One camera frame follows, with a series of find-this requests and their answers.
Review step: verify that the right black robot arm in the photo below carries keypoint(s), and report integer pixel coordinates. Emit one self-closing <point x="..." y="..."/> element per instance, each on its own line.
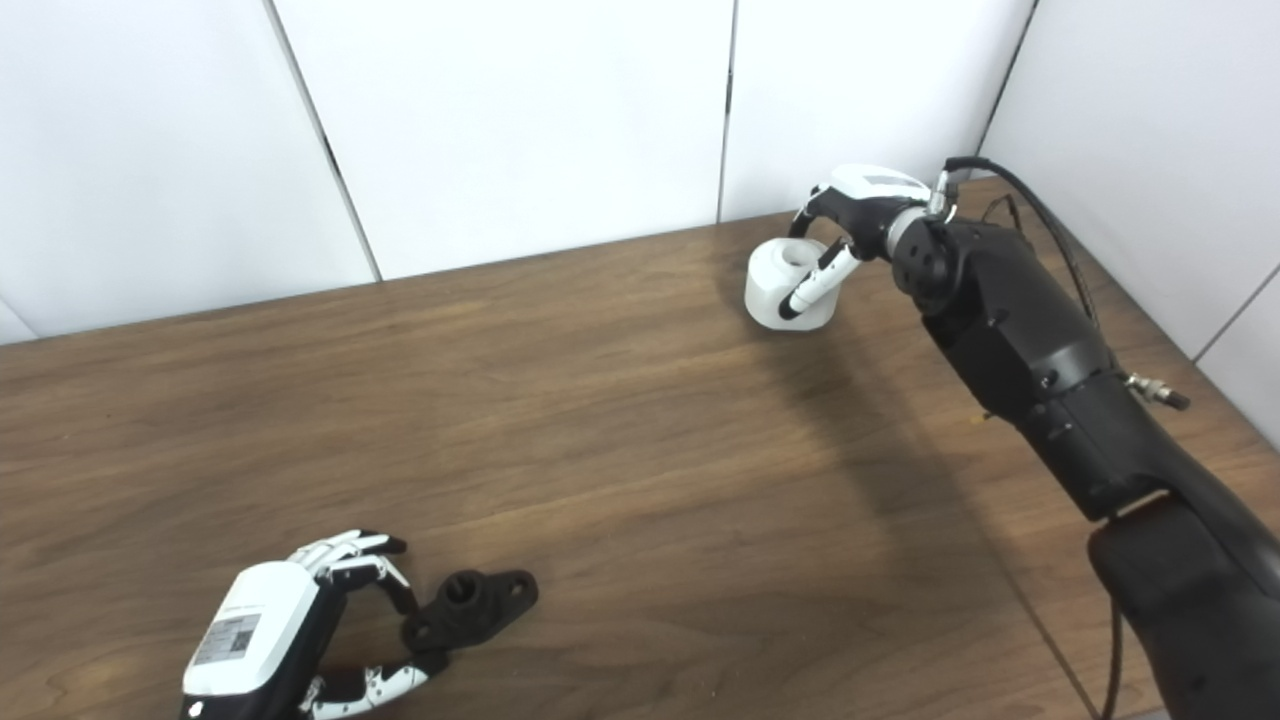
<point x="1050" y="350"/>

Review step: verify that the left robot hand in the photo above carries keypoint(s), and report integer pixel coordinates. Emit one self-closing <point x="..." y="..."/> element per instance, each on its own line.
<point x="255" y="630"/>

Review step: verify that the black flanged holder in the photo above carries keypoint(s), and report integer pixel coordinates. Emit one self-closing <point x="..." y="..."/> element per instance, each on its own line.
<point x="470" y="605"/>

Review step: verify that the round white plastic piece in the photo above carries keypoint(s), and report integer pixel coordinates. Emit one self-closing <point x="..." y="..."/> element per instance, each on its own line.
<point x="770" y="290"/>

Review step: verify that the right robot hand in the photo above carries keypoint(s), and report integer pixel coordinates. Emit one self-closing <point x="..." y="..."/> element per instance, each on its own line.
<point x="870" y="205"/>

